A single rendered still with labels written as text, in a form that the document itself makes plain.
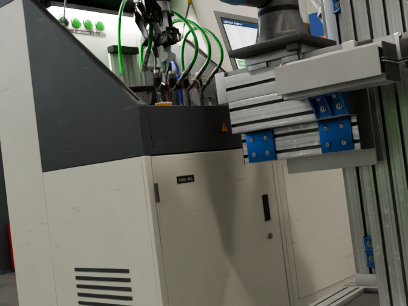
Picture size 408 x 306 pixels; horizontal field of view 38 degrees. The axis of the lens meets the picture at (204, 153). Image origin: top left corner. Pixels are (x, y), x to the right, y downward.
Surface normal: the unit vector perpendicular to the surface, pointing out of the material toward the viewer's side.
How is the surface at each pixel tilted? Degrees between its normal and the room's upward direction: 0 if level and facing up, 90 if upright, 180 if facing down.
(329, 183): 90
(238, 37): 76
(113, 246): 90
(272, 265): 90
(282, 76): 90
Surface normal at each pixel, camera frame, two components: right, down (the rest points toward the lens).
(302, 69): -0.60, 0.05
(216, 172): 0.73, -0.11
